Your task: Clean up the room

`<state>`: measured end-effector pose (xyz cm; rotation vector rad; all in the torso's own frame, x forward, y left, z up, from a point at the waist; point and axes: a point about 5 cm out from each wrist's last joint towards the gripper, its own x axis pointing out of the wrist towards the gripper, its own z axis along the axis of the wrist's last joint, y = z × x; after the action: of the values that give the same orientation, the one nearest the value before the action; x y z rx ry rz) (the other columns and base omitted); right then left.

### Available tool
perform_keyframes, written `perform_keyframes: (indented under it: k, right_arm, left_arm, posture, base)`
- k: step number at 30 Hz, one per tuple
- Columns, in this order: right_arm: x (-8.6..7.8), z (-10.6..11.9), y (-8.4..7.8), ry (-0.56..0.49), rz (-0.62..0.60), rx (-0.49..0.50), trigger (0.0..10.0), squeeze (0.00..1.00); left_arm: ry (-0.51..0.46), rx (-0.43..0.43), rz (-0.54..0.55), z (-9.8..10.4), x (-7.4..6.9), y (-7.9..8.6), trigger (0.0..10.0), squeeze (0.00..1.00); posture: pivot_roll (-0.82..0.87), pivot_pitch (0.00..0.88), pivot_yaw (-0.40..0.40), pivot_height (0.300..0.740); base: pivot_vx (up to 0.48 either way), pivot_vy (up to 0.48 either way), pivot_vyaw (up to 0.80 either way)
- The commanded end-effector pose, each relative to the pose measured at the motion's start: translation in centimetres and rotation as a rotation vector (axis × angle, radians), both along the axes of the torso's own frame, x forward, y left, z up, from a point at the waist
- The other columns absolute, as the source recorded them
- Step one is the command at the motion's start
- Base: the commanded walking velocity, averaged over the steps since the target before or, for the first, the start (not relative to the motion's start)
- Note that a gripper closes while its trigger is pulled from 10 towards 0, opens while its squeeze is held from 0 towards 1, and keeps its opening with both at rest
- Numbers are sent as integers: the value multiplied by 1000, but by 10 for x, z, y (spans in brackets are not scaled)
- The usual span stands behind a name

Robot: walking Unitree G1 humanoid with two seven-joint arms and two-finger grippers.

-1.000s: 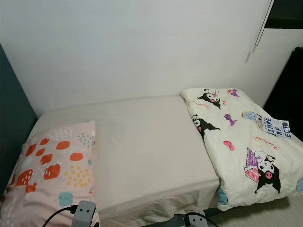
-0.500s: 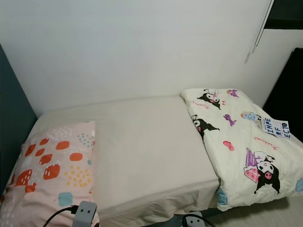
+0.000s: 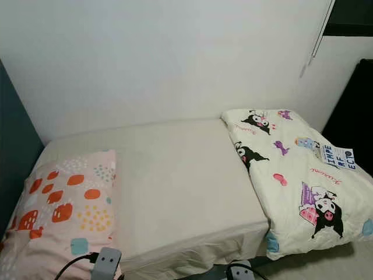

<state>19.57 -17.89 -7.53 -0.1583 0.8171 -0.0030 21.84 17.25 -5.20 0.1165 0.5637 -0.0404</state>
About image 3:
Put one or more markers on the teal upholstered headboard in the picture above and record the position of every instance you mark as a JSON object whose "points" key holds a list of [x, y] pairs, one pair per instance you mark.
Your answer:
{"points": [[17, 157]]}

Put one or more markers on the white book with blue letters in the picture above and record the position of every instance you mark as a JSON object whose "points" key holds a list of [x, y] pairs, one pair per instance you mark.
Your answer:
{"points": [[339, 157]]}

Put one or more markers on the cream cartoon print quilt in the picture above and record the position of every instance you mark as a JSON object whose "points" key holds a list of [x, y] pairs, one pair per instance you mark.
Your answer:
{"points": [[303, 186]]}

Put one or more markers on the mattress with beige sheet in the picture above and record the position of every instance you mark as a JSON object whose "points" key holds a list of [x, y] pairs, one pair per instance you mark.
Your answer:
{"points": [[180, 186]]}

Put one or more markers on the dark window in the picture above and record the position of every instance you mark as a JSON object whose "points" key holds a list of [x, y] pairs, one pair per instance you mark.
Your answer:
{"points": [[352, 16]]}

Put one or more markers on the pink pillow with orange spots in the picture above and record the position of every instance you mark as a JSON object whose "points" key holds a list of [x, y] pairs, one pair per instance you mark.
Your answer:
{"points": [[64, 216]]}

